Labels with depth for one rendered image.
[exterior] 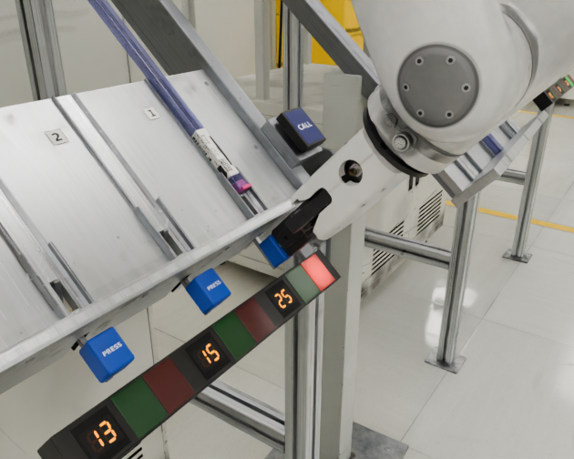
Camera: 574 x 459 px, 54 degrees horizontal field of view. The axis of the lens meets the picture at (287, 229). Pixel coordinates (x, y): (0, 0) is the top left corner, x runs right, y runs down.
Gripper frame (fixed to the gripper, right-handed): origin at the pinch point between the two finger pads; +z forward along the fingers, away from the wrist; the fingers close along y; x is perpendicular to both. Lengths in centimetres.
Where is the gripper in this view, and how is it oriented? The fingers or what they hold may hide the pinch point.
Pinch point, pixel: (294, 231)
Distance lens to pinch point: 55.7
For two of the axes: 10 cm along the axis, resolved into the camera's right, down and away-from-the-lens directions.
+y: 5.7, -3.4, 7.5
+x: -6.1, -7.9, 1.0
